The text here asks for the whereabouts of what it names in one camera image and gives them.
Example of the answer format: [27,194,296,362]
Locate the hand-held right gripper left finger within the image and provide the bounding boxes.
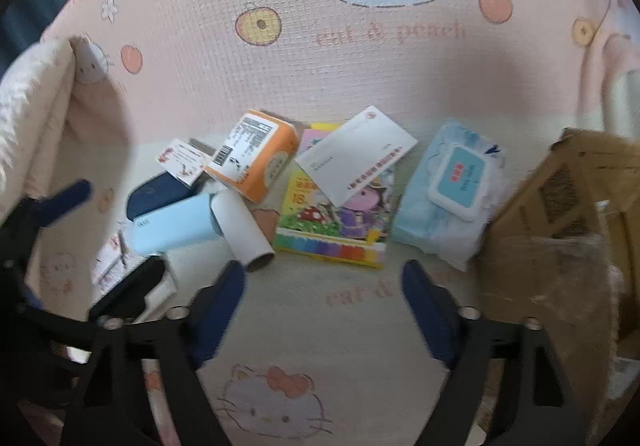
[60,260,247,446]

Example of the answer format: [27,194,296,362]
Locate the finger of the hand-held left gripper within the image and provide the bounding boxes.
[88,256,167,322]
[0,180,93,247]

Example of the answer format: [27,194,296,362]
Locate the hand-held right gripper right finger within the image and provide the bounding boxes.
[402,260,586,446]

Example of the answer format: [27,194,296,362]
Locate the blue wet wipes pack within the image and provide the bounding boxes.
[391,120,507,272]

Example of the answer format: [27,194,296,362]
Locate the orange and white carton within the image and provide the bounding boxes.
[204,109,301,204]

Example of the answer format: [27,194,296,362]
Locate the brown cardboard box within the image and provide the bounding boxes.
[480,126,640,427]

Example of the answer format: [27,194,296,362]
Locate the flat white box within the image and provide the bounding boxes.
[91,231,178,322]

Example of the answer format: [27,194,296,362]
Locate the white cardboard tube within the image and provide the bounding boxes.
[210,189,277,273]

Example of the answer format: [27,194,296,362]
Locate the pink quilted blanket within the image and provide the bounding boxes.
[0,35,128,227]

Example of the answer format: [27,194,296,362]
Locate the dark blue case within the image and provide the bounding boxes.
[125,171,201,223]

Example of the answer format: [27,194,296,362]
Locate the small white red card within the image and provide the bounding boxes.
[156,137,211,187]

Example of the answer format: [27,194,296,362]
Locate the white envelope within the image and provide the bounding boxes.
[294,105,419,207]

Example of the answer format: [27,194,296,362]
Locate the pink cat printed mat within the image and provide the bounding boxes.
[10,0,636,446]

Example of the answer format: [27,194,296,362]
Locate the pink trimmed printed pillow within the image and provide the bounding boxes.
[582,0,640,137]

